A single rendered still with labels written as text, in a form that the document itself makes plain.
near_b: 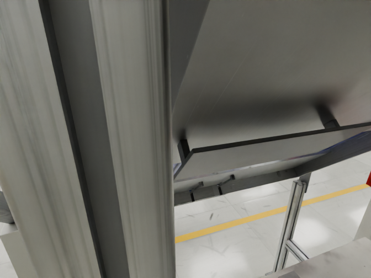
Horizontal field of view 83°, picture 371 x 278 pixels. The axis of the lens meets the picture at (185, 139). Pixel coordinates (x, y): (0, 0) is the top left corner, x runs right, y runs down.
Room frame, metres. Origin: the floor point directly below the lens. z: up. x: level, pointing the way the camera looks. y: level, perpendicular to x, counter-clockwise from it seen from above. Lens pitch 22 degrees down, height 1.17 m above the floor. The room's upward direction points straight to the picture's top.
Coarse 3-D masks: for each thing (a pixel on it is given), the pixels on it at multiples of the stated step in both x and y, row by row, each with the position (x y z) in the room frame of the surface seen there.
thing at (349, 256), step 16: (368, 240) 0.49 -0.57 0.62; (320, 256) 0.43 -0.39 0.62; (336, 256) 0.43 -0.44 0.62; (352, 256) 0.43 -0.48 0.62; (368, 256) 0.43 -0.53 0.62; (304, 272) 0.38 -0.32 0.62; (320, 272) 0.38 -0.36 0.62; (336, 272) 0.38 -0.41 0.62; (352, 272) 0.38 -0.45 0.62; (368, 272) 0.38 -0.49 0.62
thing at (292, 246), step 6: (306, 174) 0.78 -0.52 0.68; (306, 180) 0.77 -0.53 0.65; (306, 186) 0.77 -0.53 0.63; (288, 240) 0.75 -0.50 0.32; (294, 240) 0.75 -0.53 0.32; (288, 246) 0.75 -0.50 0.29; (294, 246) 0.72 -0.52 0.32; (294, 252) 0.70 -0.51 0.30; (300, 252) 0.69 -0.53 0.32; (300, 258) 0.67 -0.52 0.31; (306, 258) 0.66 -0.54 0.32; (282, 276) 0.34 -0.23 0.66; (288, 276) 0.34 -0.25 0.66; (294, 276) 0.34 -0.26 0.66
